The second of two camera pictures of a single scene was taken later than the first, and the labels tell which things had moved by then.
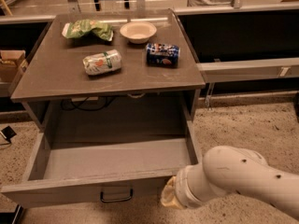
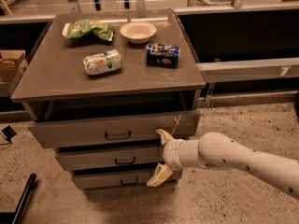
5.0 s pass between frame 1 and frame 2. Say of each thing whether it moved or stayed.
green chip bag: stayed
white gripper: moved
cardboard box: stayed
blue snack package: stayed
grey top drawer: moved
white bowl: stayed
